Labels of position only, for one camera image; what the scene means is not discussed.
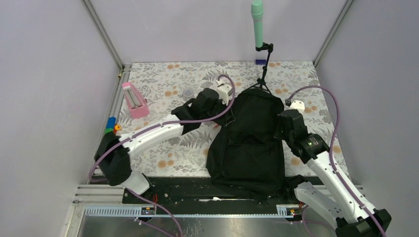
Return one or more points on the clear small cup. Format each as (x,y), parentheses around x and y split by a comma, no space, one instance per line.
(188,92)

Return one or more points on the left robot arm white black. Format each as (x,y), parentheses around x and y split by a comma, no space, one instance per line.
(115,152)

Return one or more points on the green microphone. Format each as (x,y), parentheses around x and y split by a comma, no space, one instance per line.
(257,11)

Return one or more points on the black student backpack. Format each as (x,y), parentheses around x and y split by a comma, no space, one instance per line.
(246,152)

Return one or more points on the floral table mat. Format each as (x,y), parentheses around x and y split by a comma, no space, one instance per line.
(162,85)

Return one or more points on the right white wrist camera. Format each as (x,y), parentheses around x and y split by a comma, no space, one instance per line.
(296,105)

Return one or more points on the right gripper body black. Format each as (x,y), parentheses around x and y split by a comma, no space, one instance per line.
(279,133)

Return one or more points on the pink metronome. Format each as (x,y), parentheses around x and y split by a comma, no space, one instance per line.
(136,102)

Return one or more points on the colourful toy block train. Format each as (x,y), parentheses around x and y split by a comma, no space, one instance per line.
(112,126)

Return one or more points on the black tripod microphone stand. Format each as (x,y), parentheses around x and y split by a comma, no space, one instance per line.
(261,83)

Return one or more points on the small blue block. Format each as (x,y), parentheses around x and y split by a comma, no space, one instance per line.
(260,61)

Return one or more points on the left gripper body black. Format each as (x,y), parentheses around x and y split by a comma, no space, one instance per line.
(219,108)

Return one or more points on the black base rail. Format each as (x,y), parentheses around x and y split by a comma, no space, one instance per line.
(187,196)

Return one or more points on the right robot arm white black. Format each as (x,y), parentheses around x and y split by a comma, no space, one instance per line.
(346,209)

